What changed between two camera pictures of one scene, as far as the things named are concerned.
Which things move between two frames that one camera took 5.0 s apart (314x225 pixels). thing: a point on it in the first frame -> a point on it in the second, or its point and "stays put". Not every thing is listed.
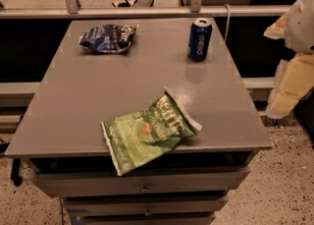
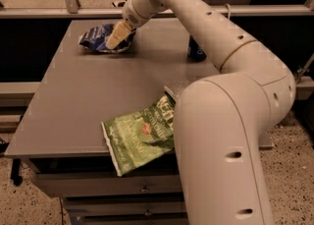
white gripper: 301,26 -> 132,14
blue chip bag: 110,38 stays put
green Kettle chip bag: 138,137 stays put
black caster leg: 15,174 stays put
